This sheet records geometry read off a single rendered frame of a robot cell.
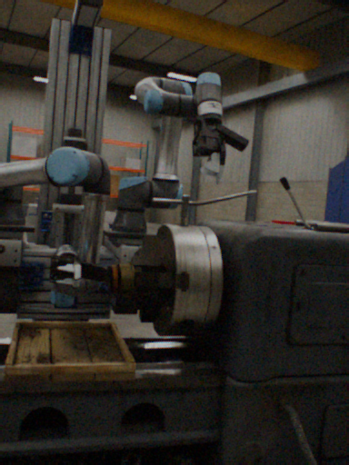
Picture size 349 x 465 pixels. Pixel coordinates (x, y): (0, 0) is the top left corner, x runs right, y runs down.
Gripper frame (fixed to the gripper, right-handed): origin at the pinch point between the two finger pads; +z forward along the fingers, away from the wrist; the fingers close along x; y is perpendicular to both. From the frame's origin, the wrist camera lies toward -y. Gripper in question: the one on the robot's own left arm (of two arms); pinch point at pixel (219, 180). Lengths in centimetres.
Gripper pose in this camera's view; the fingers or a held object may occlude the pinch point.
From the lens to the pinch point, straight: 131.9
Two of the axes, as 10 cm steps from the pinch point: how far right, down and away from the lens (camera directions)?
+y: -9.6, -0.6, -2.7
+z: 0.2, 9.6, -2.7
